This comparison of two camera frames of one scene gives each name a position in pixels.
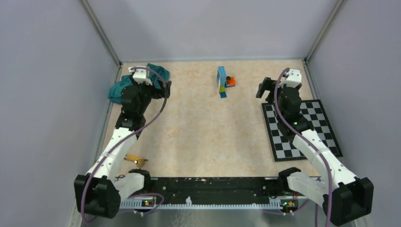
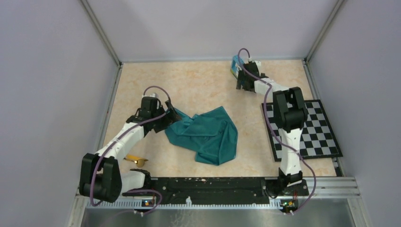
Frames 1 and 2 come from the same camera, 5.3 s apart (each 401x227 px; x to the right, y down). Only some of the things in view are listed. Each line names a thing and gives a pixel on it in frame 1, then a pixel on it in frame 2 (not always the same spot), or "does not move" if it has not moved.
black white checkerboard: (283, 148) does not move
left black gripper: (158, 93) -> (162, 126)
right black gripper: (268, 84) -> (241, 78)
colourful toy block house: (224, 82) -> (237, 63)
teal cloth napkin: (157, 74) -> (212, 136)
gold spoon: (140, 161) does not move
